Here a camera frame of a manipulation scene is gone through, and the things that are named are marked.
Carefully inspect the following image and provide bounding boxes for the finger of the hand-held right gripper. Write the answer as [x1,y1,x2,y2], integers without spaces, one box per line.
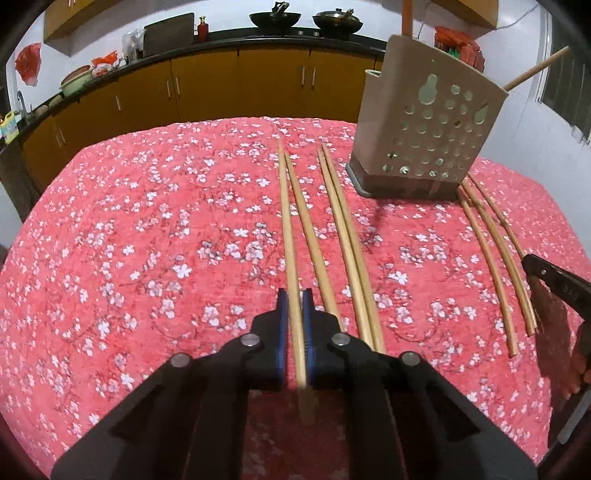
[521,253,591,320]

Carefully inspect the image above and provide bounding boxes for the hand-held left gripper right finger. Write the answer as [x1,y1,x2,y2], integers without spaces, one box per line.
[302,288,539,480]

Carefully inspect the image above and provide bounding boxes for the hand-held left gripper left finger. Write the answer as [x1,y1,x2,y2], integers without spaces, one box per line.
[51,288,290,480]

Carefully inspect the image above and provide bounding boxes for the beige perforated utensil holder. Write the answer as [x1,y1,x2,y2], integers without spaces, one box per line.
[346,34,510,202]

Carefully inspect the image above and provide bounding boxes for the person's right hand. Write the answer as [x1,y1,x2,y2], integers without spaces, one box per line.
[562,320,591,402]

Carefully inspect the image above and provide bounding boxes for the barred window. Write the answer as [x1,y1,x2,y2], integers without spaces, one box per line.
[537,8,591,145]

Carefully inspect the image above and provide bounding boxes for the brown lower kitchen cabinets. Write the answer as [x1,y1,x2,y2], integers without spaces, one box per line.
[20,46,389,191]

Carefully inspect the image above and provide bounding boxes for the red bag with bottles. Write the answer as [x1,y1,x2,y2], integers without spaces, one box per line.
[433,26,486,73]

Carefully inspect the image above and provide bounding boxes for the black kitchen countertop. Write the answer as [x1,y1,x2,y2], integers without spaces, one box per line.
[0,27,389,155]

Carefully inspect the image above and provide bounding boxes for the gas stove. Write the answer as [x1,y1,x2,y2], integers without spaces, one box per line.
[249,27,371,41]

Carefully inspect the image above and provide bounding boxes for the brown upper cabinets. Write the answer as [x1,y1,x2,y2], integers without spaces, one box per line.
[433,0,500,28]
[44,0,112,40]

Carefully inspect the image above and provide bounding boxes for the black wok with lid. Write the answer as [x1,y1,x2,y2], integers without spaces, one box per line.
[312,8,363,35]

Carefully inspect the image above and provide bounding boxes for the dark cutting board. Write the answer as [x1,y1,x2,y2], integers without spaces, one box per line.
[143,12,196,57]

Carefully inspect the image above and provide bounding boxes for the orange plastic bag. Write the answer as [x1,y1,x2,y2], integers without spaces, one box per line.
[91,51,119,77]

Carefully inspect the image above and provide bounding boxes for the green basin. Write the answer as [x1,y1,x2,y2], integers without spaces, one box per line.
[60,65,93,97]

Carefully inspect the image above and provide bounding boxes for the yellow detergent bottle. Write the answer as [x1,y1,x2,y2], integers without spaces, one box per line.
[0,110,20,142]

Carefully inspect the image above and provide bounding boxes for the red plastic bag on wall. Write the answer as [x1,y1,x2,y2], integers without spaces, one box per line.
[15,42,42,88]

